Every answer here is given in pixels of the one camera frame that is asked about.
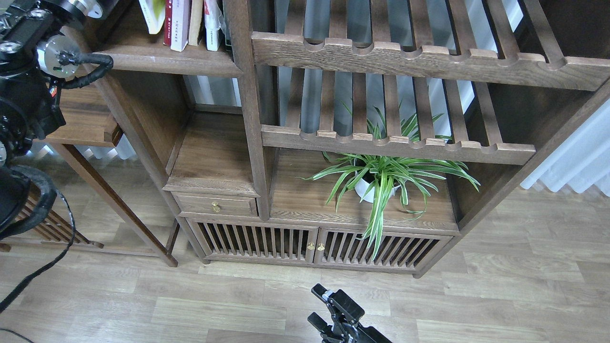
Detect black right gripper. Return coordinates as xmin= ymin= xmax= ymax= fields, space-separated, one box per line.
xmin=307 ymin=284 xmax=392 ymax=343

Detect red paperback book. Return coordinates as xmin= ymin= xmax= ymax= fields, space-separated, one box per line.
xmin=163 ymin=0 xmax=173 ymax=46

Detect yellow-green paperback book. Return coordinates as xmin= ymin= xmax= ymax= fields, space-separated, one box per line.
xmin=139 ymin=0 xmax=166 ymax=35

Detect white lilac paperback book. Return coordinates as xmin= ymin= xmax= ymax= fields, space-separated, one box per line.
xmin=170 ymin=0 xmax=191 ymax=52

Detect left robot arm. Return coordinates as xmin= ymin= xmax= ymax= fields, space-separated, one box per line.
xmin=0 ymin=0 xmax=116 ymax=239

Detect brass cabinet door knobs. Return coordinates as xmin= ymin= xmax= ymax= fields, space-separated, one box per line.
xmin=306 ymin=242 xmax=326 ymax=251

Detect spider plant in white pot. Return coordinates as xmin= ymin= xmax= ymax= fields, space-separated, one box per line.
xmin=306 ymin=153 xmax=481 ymax=258

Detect dark wooden bookshelf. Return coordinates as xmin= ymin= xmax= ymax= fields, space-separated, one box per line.
xmin=52 ymin=0 xmax=610 ymax=279

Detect dark upright book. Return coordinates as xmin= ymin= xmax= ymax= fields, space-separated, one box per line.
xmin=220 ymin=0 xmax=233 ymax=53

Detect white curtain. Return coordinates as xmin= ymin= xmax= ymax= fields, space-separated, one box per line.
xmin=520 ymin=101 xmax=610 ymax=197

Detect wooden side table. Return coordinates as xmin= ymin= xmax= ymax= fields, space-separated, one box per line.
xmin=43 ymin=85 xmax=179 ymax=267

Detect white plastic-wrapped upright book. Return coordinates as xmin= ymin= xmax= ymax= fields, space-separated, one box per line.
xmin=204 ymin=0 xmax=225 ymax=51

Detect tan upright book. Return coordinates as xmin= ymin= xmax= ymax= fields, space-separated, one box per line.
xmin=187 ymin=0 xmax=204 ymax=46

